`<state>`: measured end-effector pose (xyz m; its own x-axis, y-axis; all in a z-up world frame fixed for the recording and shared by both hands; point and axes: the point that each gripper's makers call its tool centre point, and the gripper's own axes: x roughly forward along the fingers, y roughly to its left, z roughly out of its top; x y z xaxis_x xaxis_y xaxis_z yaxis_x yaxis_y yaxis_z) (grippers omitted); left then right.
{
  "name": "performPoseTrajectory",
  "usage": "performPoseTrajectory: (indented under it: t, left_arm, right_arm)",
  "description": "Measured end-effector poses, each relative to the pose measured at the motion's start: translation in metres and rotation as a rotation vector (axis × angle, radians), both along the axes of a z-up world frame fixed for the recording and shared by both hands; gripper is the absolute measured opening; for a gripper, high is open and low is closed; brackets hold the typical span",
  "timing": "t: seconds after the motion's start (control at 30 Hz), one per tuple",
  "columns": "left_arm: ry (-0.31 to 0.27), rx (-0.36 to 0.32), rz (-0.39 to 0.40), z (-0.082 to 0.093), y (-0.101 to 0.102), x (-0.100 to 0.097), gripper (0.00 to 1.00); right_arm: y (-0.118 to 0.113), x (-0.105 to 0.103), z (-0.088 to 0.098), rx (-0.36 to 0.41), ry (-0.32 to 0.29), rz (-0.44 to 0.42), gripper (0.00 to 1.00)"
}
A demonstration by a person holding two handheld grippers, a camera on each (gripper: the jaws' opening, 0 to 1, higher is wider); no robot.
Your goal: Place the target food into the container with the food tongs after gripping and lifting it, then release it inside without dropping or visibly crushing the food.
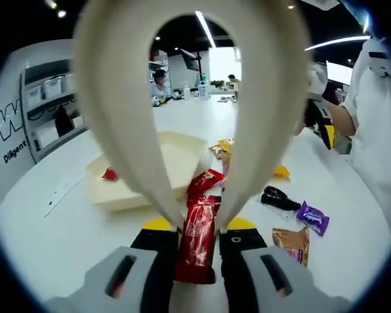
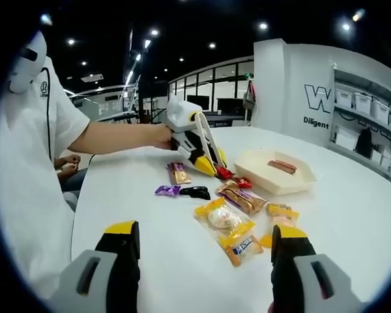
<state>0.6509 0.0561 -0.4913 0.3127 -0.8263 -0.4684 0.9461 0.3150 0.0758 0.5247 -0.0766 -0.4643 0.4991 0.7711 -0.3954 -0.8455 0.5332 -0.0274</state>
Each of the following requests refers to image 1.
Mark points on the white yellow device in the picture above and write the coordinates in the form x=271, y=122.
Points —
x=156, y=101

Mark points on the brown purple food packet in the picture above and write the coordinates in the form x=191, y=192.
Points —
x=291, y=244
x=216, y=152

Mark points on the small red food packet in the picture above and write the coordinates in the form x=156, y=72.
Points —
x=110, y=173

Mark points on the cream hexagonal container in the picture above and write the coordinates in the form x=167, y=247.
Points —
x=182, y=153

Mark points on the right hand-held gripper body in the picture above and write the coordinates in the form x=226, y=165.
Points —
x=316, y=81

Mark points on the white cardboard box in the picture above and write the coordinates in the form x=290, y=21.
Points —
x=47, y=134

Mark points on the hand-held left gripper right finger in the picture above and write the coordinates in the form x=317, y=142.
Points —
x=241, y=261

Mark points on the table socket panel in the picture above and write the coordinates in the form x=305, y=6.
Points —
x=63, y=192

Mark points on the white chest-worn device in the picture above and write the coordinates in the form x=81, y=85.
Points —
x=379, y=65

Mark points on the white food tongs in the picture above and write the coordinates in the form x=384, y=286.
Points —
x=117, y=130

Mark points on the yellow food packet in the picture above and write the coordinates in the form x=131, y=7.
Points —
x=228, y=142
x=281, y=171

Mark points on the black food packet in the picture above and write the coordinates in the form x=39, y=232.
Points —
x=277, y=197

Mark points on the black backpack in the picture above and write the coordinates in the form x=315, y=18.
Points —
x=63, y=120

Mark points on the bright white screen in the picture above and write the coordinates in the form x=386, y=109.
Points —
x=339, y=73

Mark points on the grey metal shelving rack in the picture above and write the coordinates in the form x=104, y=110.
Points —
x=52, y=98

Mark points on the round ceiling spotlights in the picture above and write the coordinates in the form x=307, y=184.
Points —
x=62, y=13

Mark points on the ceiling light strip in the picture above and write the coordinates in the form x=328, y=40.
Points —
x=339, y=42
x=207, y=29

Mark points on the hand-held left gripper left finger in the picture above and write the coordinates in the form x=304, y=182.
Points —
x=153, y=261

